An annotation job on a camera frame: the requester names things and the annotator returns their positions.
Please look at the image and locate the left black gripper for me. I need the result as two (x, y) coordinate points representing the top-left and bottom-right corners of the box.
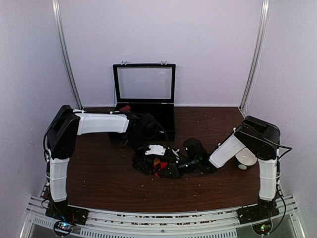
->
(126, 133), (154, 175)

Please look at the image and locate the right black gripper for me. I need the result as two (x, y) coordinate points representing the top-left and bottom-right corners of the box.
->
(159, 157), (200, 179)

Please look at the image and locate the maroon purple striped sock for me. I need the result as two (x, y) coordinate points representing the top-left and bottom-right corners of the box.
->
(119, 105), (131, 112)

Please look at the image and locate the black red orange argyle sock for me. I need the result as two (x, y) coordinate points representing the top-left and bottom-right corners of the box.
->
(150, 158), (179, 179)

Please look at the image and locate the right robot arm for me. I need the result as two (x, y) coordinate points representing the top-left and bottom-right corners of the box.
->
(157, 116), (292, 219)

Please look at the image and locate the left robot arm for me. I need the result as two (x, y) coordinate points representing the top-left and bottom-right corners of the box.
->
(43, 105), (173, 220)

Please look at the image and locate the black display box with lid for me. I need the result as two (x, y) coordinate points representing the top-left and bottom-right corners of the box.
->
(112, 62), (176, 142)

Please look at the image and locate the white and navy bowl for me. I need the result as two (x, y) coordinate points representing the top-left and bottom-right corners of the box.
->
(234, 148), (257, 170)

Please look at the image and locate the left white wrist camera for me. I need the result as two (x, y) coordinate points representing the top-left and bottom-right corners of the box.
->
(145, 144), (166, 156)

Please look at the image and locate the front aluminium rail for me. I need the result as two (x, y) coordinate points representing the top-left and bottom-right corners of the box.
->
(18, 196), (307, 238)

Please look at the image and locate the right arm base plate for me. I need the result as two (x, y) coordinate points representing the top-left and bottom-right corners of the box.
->
(236, 205), (279, 224)

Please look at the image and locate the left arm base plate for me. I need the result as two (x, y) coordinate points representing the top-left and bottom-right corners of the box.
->
(45, 206), (89, 225)

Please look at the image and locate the left aluminium frame post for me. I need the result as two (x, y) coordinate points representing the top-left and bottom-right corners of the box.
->
(52, 0), (83, 109)

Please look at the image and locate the aluminium frame post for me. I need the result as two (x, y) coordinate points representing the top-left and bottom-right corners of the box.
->
(52, 0), (83, 109)
(239, 0), (270, 117)

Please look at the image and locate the right aluminium frame post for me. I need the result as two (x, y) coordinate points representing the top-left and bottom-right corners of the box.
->
(239, 0), (270, 117)

